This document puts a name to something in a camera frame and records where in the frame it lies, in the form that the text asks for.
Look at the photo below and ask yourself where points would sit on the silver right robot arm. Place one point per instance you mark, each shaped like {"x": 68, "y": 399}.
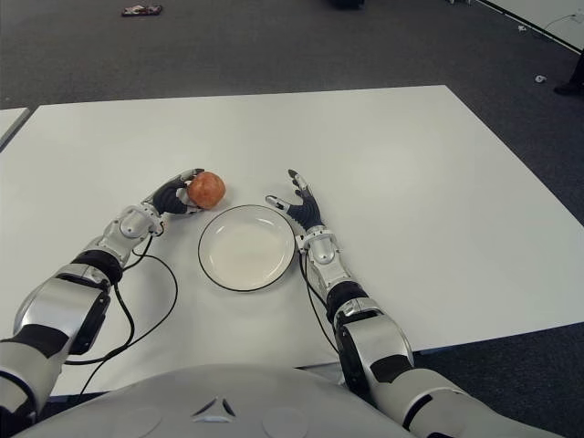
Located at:
{"x": 321, "y": 251}

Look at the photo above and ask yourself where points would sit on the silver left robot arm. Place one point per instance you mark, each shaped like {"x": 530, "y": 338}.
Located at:
{"x": 132, "y": 226}

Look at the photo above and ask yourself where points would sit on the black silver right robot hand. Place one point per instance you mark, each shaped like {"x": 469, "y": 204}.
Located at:
{"x": 308, "y": 212}

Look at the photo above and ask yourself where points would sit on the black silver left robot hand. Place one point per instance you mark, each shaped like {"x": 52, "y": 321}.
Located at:
{"x": 166, "y": 198}

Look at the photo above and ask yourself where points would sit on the red apple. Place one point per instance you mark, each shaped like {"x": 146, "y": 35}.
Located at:
{"x": 207, "y": 190}

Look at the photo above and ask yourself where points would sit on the white plate with black rim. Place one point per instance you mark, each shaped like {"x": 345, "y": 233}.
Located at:
{"x": 246, "y": 248}

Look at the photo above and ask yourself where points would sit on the red black object on floor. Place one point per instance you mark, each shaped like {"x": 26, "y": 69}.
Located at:
{"x": 141, "y": 9}

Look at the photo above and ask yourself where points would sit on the dark shoe on floor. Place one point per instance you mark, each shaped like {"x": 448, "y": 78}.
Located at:
{"x": 572, "y": 84}

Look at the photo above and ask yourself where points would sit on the white neighbouring table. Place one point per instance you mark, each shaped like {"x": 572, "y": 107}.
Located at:
{"x": 11, "y": 121}
{"x": 547, "y": 13}

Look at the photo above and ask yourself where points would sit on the grey robot torso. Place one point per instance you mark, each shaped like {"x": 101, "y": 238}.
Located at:
{"x": 228, "y": 397}

